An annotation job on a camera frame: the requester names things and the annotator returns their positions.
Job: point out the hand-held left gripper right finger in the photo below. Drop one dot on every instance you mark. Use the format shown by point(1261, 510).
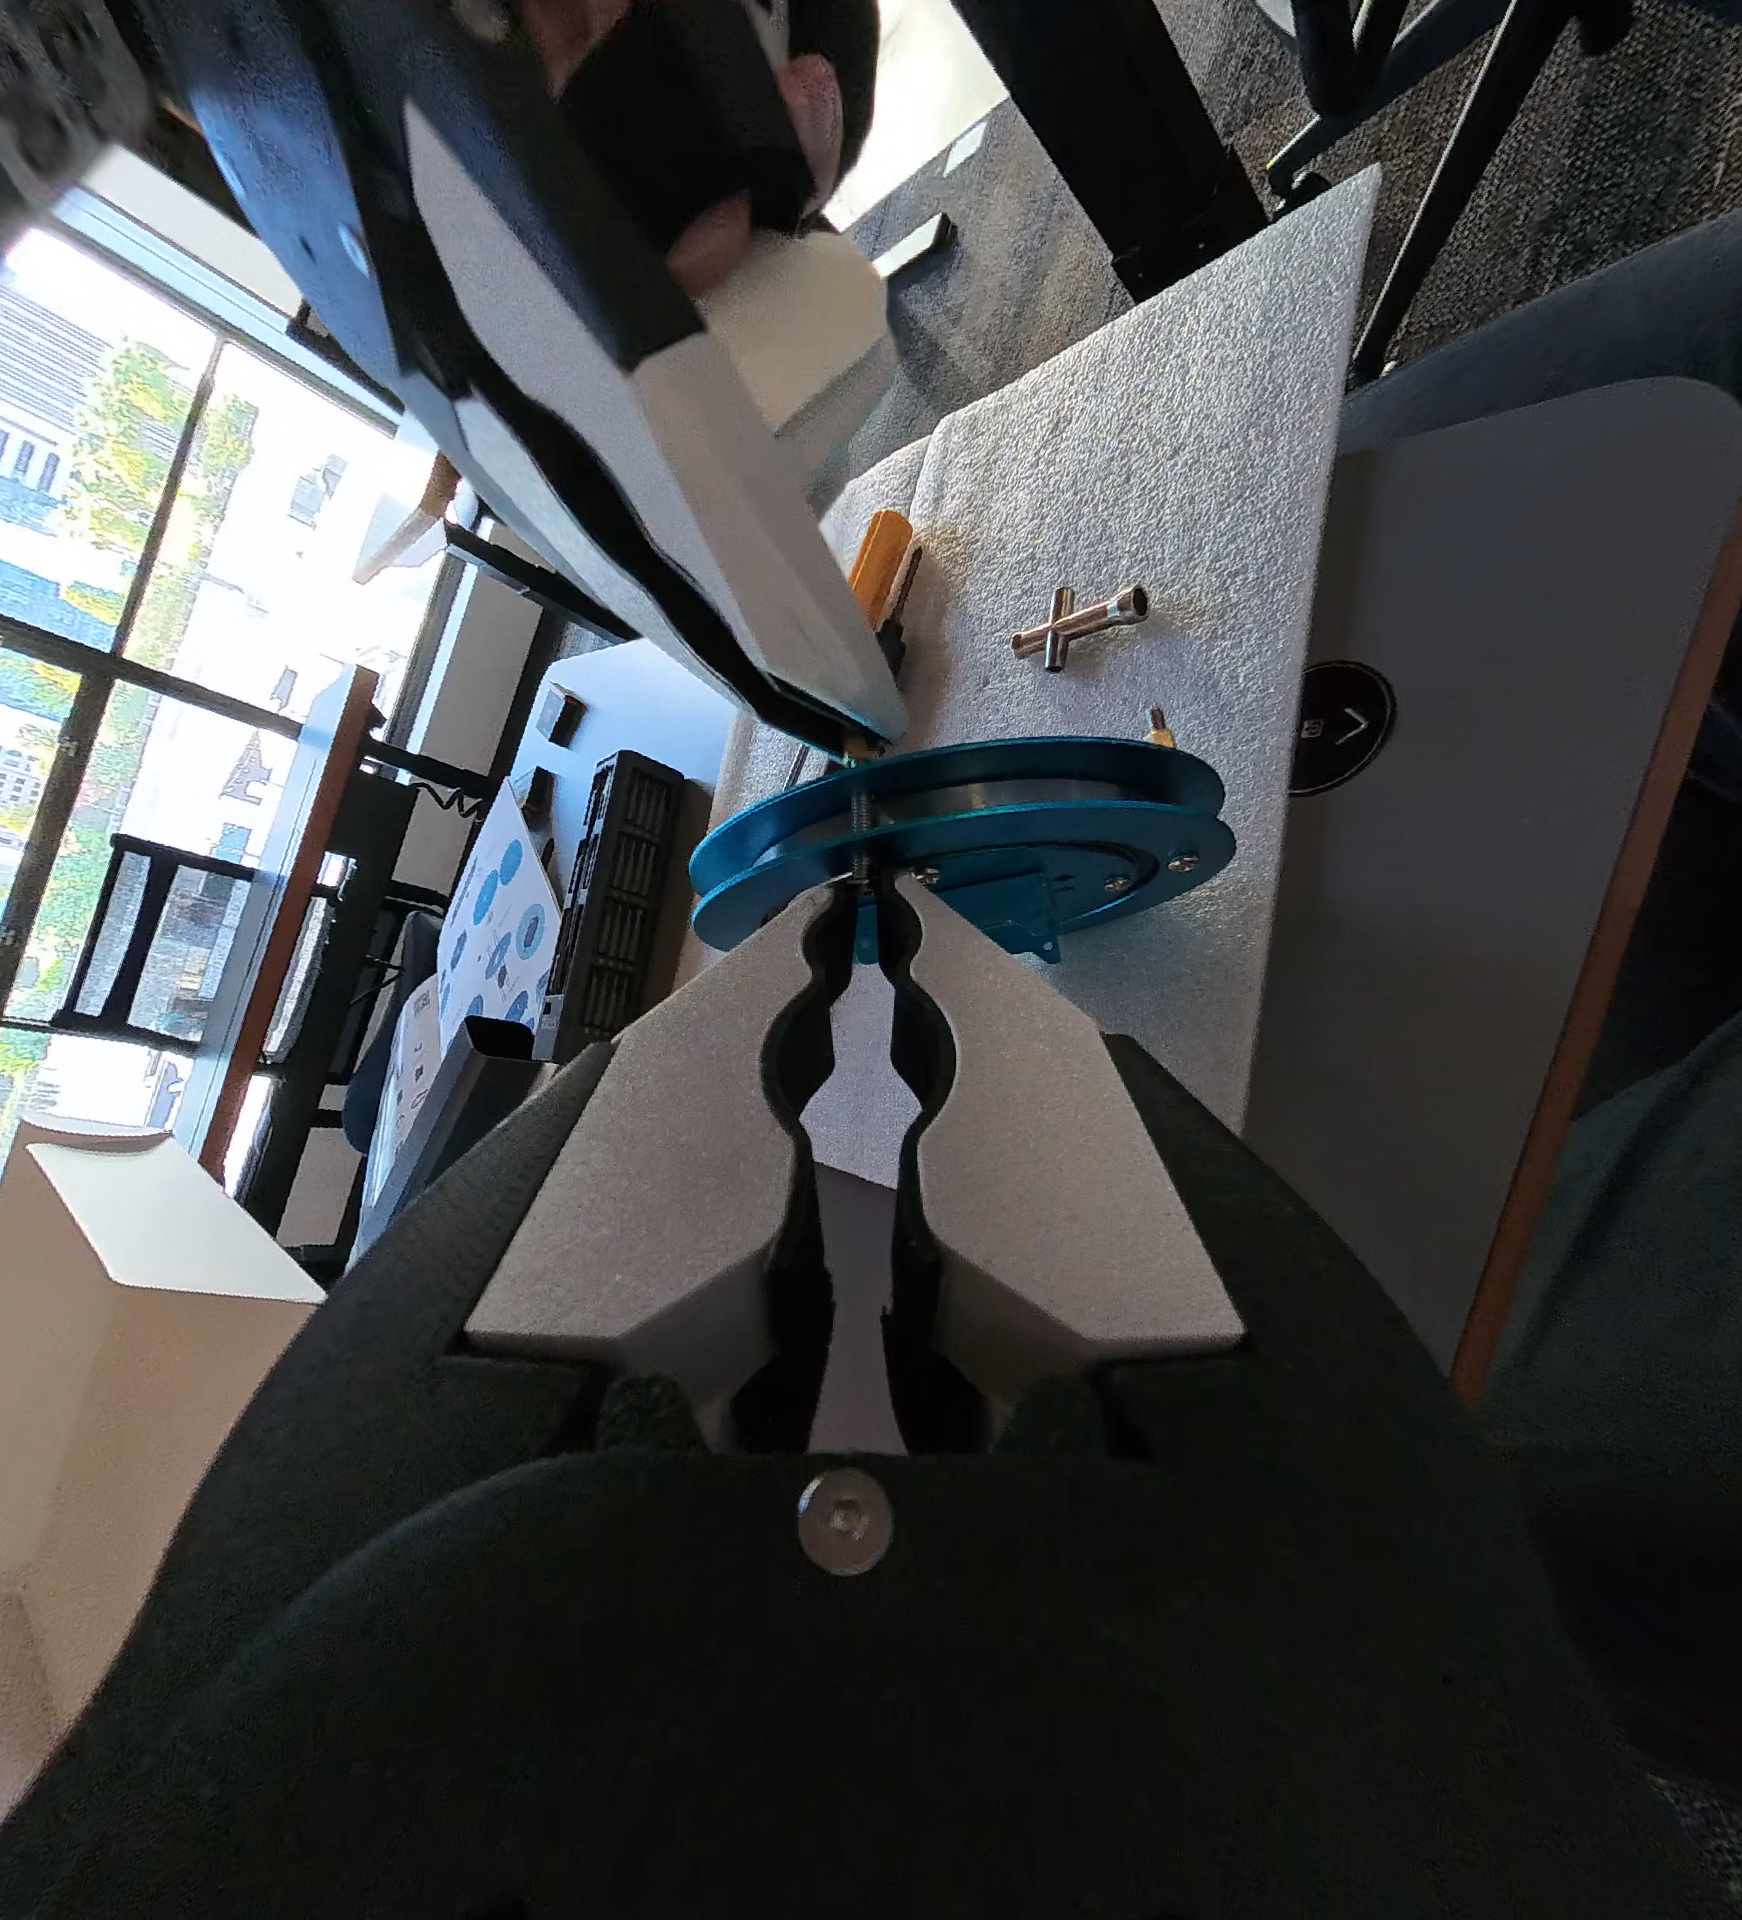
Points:
point(1080, 1200)

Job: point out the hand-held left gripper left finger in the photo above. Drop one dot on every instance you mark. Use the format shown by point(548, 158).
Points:
point(630, 1200)

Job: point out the black screwdriver bit case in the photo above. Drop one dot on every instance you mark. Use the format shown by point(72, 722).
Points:
point(622, 900)

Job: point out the brown table with black frame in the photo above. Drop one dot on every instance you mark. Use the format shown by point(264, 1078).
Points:
point(304, 869)

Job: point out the black rectangular case sleeve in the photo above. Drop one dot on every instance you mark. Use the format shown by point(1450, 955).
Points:
point(496, 1097)

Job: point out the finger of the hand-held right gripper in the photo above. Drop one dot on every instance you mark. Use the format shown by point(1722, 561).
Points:
point(691, 496)
point(541, 496)

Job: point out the white foam sheet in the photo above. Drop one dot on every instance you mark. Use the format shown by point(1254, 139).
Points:
point(1185, 450)

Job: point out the orange cardboard box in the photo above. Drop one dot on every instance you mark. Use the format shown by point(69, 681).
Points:
point(106, 1427)

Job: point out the small black box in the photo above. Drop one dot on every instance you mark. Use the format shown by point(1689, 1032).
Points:
point(531, 795)
point(560, 718)

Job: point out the black framed window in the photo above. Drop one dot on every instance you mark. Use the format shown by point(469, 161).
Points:
point(59, 524)

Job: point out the printed instruction sheet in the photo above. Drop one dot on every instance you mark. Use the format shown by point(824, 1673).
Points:
point(496, 900)

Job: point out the person's right hand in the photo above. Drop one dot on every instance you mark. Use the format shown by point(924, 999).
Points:
point(818, 121)

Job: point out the black mesh chair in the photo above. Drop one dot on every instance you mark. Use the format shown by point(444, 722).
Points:
point(151, 931)

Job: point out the blue round metal turntable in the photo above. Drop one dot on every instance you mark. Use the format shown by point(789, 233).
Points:
point(961, 788)

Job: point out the metal cross wrench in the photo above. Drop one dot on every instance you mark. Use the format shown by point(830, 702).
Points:
point(1073, 633)

